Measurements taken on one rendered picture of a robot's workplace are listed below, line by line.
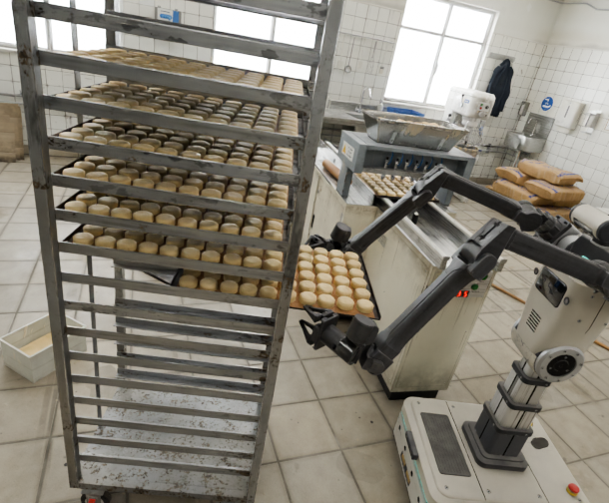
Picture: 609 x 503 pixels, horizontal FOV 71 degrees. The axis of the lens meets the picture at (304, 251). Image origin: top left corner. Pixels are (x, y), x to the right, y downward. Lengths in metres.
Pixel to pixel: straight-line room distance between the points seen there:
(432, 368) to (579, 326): 0.93
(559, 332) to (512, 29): 5.89
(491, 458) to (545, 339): 0.58
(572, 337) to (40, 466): 1.99
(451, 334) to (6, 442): 1.99
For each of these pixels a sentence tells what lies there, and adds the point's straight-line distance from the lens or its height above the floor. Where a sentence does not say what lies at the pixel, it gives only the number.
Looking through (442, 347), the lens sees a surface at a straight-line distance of 2.29.
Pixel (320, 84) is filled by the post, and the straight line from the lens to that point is 0.97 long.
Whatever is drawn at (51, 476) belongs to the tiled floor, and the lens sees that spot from 2.07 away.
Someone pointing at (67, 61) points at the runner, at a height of 1.50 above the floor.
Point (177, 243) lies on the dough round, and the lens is 1.26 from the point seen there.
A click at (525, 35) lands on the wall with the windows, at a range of 7.33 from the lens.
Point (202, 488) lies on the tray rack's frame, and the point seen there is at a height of 0.15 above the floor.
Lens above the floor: 1.63
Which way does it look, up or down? 26 degrees down
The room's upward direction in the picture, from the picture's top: 11 degrees clockwise
